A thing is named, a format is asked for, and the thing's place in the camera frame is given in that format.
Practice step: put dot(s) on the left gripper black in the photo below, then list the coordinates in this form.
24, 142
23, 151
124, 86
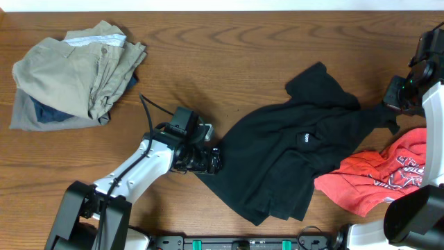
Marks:
214, 160

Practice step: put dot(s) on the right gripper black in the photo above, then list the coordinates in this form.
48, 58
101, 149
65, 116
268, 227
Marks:
391, 96

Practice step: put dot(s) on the black polo shirt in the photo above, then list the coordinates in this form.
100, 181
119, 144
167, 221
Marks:
272, 156

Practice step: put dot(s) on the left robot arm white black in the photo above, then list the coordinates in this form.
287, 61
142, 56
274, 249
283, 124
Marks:
96, 216

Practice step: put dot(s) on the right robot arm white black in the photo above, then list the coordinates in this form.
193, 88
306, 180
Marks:
414, 221

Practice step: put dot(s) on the red printed t-shirt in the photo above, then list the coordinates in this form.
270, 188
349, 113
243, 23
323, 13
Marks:
368, 178

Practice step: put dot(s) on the folded khaki pants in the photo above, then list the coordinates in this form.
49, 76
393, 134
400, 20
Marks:
82, 75

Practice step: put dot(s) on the folded navy garment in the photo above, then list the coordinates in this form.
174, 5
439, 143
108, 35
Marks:
46, 114

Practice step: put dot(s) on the folded grey garment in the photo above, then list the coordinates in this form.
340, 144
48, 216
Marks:
24, 117

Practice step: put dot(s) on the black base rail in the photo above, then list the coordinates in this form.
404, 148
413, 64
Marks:
310, 238

